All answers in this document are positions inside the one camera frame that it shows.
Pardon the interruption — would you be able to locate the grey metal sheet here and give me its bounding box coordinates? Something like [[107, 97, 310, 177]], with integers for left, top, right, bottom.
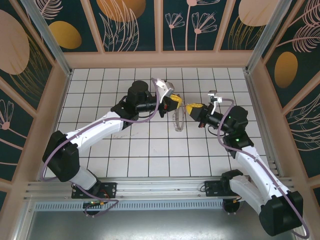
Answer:
[[23, 209, 298, 240]]

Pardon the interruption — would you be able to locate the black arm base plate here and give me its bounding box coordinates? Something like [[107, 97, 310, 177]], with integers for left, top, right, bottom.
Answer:
[[71, 181, 118, 200], [204, 180, 251, 199]]

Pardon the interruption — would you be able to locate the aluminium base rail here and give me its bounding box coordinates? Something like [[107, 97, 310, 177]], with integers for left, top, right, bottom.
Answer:
[[23, 176, 298, 201]]

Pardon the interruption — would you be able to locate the aluminium side rail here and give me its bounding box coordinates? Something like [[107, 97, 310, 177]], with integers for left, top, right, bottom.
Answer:
[[244, 72, 285, 179]]

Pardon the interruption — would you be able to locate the slotted grey cable duct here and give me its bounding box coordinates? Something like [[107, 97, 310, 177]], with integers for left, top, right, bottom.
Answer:
[[31, 201, 227, 212]]

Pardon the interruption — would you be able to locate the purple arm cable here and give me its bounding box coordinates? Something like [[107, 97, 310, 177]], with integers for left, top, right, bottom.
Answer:
[[41, 77, 161, 219], [216, 98, 311, 239]]

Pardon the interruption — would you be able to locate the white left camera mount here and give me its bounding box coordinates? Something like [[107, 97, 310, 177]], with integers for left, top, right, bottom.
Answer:
[[156, 79, 171, 104]]

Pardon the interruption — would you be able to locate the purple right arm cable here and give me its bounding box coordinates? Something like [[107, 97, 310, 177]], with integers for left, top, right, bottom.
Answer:
[[216, 98, 311, 239]]

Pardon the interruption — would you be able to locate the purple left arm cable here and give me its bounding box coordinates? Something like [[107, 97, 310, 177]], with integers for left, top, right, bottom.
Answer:
[[41, 77, 161, 219]]

